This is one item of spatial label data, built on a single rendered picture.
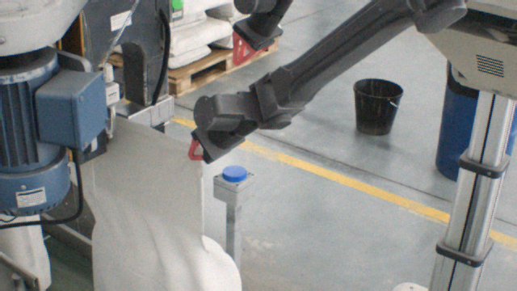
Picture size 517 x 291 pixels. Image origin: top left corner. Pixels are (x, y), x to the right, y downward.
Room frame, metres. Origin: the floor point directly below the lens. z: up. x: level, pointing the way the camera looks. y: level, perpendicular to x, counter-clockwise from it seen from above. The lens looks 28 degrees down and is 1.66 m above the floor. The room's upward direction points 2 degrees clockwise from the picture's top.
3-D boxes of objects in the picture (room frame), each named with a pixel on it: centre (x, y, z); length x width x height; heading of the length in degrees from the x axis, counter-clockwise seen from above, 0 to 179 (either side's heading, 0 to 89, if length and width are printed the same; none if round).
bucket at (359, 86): (3.46, -0.68, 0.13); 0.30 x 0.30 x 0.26
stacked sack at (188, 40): (4.13, 0.54, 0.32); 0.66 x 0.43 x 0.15; 147
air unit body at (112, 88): (1.16, 0.30, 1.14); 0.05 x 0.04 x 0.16; 145
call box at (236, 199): (1.40, 0.06, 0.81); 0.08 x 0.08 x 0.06; 55
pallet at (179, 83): (4.50, 0.55, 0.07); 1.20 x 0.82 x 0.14; 147
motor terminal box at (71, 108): (0.87, 0.28, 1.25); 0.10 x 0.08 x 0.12; 170
